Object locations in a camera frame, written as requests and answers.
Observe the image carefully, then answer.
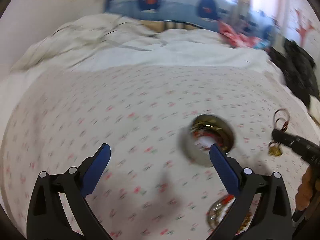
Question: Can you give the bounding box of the black jacket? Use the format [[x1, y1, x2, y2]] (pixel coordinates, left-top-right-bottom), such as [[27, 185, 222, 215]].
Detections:
[[268, 39, 319, 108]]

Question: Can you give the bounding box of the striped tan pillow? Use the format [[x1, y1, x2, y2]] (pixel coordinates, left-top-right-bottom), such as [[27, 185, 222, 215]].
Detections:
[[140, 20, 200, 33]]

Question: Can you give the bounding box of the cherry print bed sheet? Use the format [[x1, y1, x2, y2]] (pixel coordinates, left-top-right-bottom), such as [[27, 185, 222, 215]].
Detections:
[[3, 66, 319, 239]]

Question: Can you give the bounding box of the pile of bangles and bracelets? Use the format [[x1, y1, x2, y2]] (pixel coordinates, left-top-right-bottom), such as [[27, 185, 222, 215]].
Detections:
[[191, 115, 233, 153]]

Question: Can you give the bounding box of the person right hand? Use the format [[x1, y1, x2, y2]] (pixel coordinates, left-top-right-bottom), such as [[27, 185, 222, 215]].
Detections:
[[295, 167, 313, 211]]

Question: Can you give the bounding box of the turquoise cloth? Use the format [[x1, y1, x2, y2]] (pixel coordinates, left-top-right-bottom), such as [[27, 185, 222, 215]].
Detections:
[[253, 40, 270, 51]]

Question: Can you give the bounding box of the blue whale print curtain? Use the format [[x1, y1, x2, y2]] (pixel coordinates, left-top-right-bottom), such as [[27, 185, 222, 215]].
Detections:
[[104, 0, 276, 39]]

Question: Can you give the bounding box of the peach bead bracelet gold charm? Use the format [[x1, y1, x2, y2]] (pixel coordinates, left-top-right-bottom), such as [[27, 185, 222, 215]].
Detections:
[[206, 195, 253, 231]]

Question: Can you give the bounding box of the pink crumpled cloth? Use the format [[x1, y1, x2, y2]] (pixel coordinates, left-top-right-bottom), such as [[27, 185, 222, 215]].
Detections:
[[219, 21, 262, 48]]

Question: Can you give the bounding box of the round silver metal tin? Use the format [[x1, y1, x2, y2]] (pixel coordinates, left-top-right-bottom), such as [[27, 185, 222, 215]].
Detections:
[[178, 114, 235, 167]]

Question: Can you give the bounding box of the red string bracelet gold charm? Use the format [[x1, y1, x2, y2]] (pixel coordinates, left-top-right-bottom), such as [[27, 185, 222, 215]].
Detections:
[[268, 108, 291, 157]]

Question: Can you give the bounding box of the white striped duvet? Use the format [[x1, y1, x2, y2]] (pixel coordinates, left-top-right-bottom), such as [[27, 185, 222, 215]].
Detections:
[[9, 14, 281, 79]]

